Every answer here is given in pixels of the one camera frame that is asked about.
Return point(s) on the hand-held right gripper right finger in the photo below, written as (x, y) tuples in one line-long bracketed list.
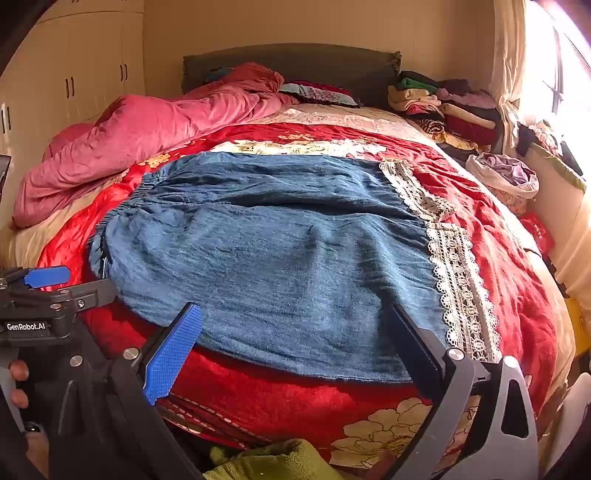
[(418, 355)]

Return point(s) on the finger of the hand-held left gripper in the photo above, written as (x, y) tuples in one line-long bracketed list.
[(90, 297), (46, 277)]

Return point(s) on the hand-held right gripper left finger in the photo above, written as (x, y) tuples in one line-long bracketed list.
[(178, 344)]

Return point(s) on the yellow container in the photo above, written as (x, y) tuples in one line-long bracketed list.
[(579, 323)]

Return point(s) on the cream bed sheet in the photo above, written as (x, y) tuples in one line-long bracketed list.
[(27, 240)]

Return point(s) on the cream wardrobe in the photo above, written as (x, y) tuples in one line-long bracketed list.
[(83, 60)]

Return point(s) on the person's left hand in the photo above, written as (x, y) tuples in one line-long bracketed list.
[(19, 371)]

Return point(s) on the teal cloth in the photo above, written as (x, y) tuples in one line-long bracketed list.
[(219, 74)]

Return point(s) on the white bag of clothes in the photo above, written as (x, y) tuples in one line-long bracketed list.
[(505, 177)]

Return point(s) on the white side cabinet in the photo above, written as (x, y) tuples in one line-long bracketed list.
[(561, 203)]

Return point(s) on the pink quilt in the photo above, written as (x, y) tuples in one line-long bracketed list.
[(138, 129)]

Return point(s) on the red packet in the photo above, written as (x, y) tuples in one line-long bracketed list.
[(538, 230)]

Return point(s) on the red floral blanket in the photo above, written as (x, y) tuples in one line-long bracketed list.
[(498, 258)]

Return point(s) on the window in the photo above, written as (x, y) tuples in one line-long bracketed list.
[(554, 55)]

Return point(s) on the pile of folded clothes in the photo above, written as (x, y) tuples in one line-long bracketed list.
[(461, 115)]

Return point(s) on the dark grey headboard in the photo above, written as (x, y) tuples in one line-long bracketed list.
[(323, 64)]

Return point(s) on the blue pants with lace trim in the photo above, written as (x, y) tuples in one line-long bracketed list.
[(277, 254)]

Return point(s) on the cream curtain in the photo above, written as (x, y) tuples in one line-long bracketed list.
[(508, 69)]

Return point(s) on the floral pillow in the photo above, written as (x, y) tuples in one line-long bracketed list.
[(323, 94)]

